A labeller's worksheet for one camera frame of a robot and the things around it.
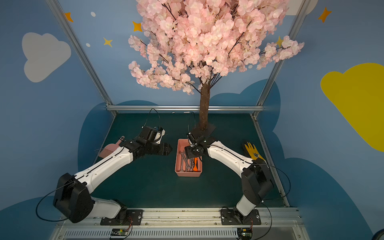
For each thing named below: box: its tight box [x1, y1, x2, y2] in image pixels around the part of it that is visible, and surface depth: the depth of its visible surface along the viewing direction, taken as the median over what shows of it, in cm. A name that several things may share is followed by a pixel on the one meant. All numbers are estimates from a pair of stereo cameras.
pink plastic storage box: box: [175, 138, 203, 177], surface depth 95 cm
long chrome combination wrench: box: [186, 158, 193, 172], surface depth 93 cm
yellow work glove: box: [244, 142, 265, 161], surface depth 100 cm
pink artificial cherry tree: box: [128, 0, 305, 132], surface depth 55 cm
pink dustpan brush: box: [98, 136, 125, 158], surface depth 103 cm
